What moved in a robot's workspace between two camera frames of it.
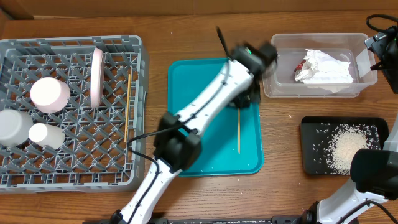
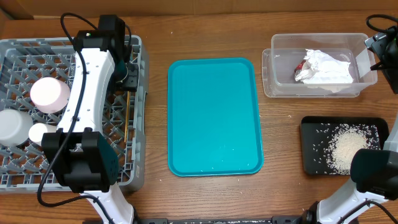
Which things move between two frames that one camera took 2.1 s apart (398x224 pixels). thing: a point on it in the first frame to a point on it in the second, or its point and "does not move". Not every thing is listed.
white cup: (50, 136) does not move
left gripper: (252, 93) to (132, 83)
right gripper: (388, 52) does not move
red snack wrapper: (300, 66) does not move
